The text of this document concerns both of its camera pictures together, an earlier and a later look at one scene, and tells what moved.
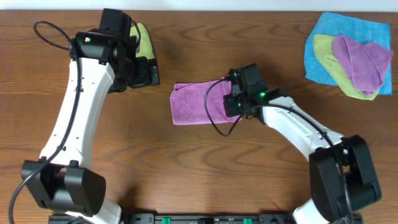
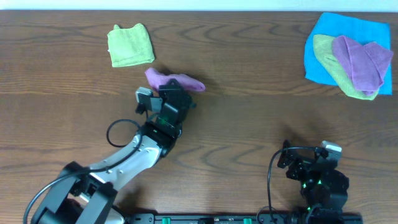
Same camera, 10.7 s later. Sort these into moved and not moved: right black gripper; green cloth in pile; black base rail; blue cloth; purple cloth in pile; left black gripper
Moved: left black gripper; right black gripper
Not moved: blue cloth; purple cloth in pile; green cloth in pile; black base rail
